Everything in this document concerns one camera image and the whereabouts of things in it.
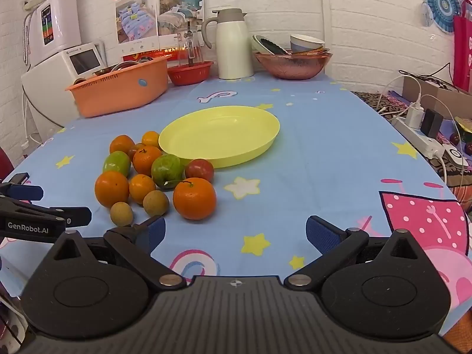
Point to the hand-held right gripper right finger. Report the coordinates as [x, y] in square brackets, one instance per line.
[320, 234]

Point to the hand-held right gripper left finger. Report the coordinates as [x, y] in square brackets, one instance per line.
[156, 230]

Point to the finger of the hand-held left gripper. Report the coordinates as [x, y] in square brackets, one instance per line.
[78, 216]
[22, 192]

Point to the small brown kiwi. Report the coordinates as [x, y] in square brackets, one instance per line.
[156, 202]
[121, 214]

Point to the large orange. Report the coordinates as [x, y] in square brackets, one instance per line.
[122, 144]
[111, 188]

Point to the orange with thin stem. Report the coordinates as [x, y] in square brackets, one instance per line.
[194, 199]

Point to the mandarin with dark calyx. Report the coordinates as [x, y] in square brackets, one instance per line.
[146, 160]

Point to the yellow plastic plate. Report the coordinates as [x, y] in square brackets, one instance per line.
[221, 136]

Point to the blue printed tablecloth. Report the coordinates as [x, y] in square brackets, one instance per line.
[313, 162]

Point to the dark red plum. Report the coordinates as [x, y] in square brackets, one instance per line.
[132, 151]

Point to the small yellowish orange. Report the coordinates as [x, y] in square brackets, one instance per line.
[150, 139]

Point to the white appliance with screen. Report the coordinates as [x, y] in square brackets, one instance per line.
[48, 88]

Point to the steel bowl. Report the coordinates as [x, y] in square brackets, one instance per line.
[79, 80]
[127, 65]

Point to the orange plastic basket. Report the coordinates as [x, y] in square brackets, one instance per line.
[118, 92]

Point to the white power strip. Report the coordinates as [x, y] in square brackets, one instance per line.
[420, 138]

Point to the white charger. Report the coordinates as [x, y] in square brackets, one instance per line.
[415, 116]

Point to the black power adapter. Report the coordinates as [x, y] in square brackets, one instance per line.
[431, 123]

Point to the red plastic basket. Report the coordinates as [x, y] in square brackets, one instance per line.
[190, 73]

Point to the dark red small fruit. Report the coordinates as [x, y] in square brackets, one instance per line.
[454, 138]
[468, 149]

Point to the pink glass bowl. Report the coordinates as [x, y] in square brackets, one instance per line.
[293, 66]

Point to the white water purifier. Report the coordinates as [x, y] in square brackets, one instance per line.
[59, 25]

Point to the cardboard box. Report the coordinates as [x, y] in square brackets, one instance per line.
[435, 96]

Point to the clear glass cup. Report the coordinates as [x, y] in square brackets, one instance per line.
[182, 49]

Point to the white blue ceramic bowl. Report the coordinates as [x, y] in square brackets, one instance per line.
[306, 42]

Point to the white thermos jug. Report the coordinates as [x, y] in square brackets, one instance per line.
[234, 48]

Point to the red gift bag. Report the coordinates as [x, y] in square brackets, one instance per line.
[462, 51]

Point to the blue round paper fan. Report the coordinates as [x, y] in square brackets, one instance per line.
[442, 3]

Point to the wall poster with bedroom photos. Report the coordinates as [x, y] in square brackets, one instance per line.
[147, 18]

